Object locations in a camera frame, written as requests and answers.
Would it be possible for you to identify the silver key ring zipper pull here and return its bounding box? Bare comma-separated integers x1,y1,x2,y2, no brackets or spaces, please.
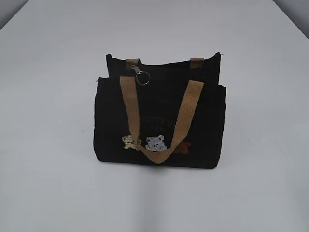
130,65,151,86

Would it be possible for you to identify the black canvas tote bag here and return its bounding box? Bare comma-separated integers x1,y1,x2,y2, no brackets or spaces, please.
93,53,226,169

